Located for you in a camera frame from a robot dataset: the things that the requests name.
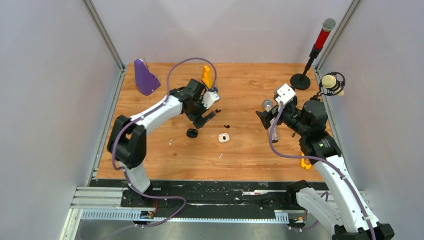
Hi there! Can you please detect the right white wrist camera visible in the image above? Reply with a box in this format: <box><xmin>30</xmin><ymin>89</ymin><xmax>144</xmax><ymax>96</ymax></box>
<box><xmin>274</xmin><ymin>83</ymin><xmax>296</xmax><ymax>106</ymax></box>

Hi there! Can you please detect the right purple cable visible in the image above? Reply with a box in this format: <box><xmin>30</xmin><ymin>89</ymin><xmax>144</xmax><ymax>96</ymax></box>
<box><xmin>268</xmin><ymin>101</ymin><xmax>379</xmax><ymax>240</ymax></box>

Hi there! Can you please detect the glitter silver microphone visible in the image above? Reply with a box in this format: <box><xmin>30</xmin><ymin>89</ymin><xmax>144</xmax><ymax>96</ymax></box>
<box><xmin>262</xmin><ymin>99</ymin><xmax>279</xmax><ymax>143</ymax></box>

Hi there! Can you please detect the purple cable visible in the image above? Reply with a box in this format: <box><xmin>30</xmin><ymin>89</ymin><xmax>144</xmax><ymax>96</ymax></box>
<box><xmin>268</xmin><ymin>101</ymin><xmax>379</xmax><ymax>240</ymax></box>
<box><xmin>110</xmin><ymin>57</ymin><xmax>218</xmax><ymax>229</ymax></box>

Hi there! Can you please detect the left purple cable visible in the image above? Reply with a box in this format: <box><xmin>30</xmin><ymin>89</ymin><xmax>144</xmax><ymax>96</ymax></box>
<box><xmin>110</xmin><ymin>57</ymin><xmax>218</xmax><ymax>229</ymax></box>

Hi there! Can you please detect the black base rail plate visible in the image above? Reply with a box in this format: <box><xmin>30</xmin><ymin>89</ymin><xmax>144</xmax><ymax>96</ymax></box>
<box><xmin>89</xmin><ymin>179</ymin><xmax>306</xmax><ymax>219</ymax></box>

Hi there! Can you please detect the black earbud charging case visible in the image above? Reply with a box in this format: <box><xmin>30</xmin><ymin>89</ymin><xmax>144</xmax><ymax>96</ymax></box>
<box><xmin>186</xmin><ymin>128</ymin><xmax>199</xmax><ymax>138</ymax></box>

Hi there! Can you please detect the white earbud charging case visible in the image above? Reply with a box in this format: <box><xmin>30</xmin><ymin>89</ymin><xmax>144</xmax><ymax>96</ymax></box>
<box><xmin>217</xmin><ymin>133</ymin><xmax>231</xmax><ymax>143</ymax></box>

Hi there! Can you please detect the purple plastic wedge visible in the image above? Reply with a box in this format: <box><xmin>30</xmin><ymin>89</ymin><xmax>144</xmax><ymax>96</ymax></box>
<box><xmin>133</xmin><ymin>58</ymin><xmax>161</xmax><ymax>96</ymax></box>

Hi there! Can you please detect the beige microphone shock mount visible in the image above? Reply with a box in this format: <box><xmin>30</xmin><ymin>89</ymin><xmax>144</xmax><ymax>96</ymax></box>
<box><xmin>310</xmin><ymin>71</ymin><xmax>346</xmax><ymax>101</ymax></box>

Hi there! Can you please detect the red microphone on stand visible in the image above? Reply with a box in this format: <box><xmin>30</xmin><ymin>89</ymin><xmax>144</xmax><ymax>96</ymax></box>
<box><xmin>290</xmin><ymin>18</ymin><xmax>336</xmax><ymax>90</ymax></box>

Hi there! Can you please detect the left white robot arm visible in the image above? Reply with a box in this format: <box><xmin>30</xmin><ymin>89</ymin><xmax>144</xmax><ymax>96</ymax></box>
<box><xmin>107</xmin><ymin>79</ymin><xmax>220</xmax><ymax>207</ymax></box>

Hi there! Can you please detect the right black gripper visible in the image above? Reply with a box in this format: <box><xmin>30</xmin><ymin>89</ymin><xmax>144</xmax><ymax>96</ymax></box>
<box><xmin>255</xmin><ymin>100</ymin><xmax>308</xmax><ymax>137</ymax></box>

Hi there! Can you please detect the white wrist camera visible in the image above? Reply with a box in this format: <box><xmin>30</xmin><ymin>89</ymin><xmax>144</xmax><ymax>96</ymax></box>
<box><xmin>274</xmin><ymin>83</ymin><xmax>296</xmax><ymax>106</ymax></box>
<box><xmin>201</xmin><ymin>91</ymin><xmax>220</xmax><ymax>110</ymax></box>

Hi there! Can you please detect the yellow blue toy car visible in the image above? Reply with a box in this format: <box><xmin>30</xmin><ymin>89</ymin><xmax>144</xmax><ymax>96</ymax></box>
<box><xmin>200</xmin><ymin>65</ymin><xmax>219</xmax><ymax>92</ymax></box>

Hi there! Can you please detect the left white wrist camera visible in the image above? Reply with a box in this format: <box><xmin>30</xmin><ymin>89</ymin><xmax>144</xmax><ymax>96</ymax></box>
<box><xmin>201</xmin><ymin>91</ymin><xmax>220</xmax><ymax>110</ymax></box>

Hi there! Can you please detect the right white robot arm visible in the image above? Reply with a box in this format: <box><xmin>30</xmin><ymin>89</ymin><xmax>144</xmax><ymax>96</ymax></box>
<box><xmin>256</xmin><ymin>99</ymin><xmax>395</xmax><ymax>240</ymax></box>

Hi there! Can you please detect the yellow plastic handle tool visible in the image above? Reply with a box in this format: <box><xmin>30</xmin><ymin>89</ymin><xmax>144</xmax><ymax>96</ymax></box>
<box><xmin>300</xmin><ymin>152</ymin><xmax>312</xmax><ymax>170</ymax></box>

